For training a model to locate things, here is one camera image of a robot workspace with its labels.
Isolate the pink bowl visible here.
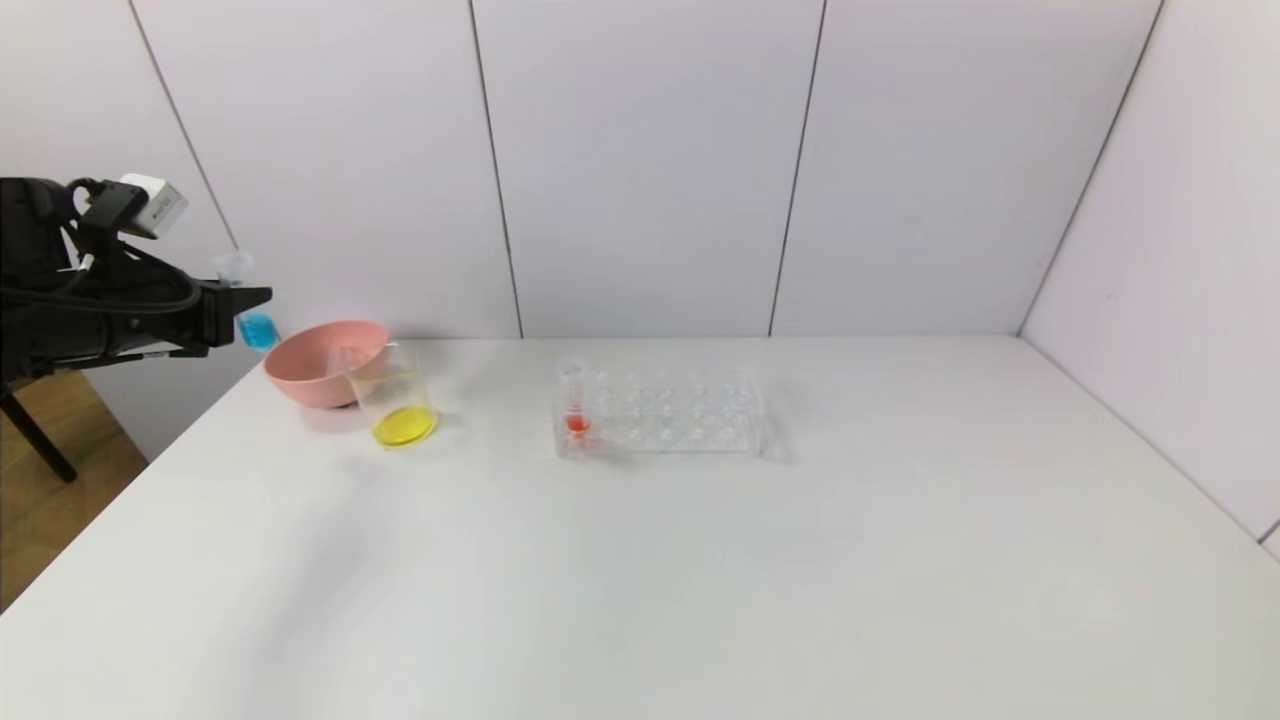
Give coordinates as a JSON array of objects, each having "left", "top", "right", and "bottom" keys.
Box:
[{"left": 263, "top": 320, "right": 391, "bottom": 411}]

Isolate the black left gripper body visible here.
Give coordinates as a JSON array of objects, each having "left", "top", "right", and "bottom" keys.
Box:
[{"left": 100, "top": 278, "right": 236, "bottom": 359}]

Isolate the clear plastic test tube rack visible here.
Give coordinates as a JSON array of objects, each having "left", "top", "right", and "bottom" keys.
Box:
[{"left": 550, "top": 362, "right": 791, "bottom": 466}]

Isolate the red pigment test tube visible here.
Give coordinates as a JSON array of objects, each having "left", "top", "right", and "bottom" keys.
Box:
[{"left": 557, "top": 358, "right": 593, "bottom": 441}]

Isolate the clear glass beaker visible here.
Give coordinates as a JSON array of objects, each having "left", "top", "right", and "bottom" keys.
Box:
[{"left": 343, "top": 342, "right": 438, "bottom": 449}]

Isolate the blue pigment test tube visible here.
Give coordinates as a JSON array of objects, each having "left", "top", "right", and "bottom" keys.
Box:
[{"left": 212, "top": 250, "right": 281, "bottom": 353}]

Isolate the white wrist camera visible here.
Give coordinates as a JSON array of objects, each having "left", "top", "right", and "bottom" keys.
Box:
[{"left": 85, "top": 174, "right": 189, "bottom": 241}]

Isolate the black tripod stand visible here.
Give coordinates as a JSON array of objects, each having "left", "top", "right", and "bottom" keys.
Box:
[{"left": 0, "top": 370, "right": 79, "bottom": 484}]

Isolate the thin black camera cable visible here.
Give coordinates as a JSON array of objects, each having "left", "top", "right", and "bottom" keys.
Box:
[{"left": 0, "top": 180, "right": 201, "bottom": 316}]

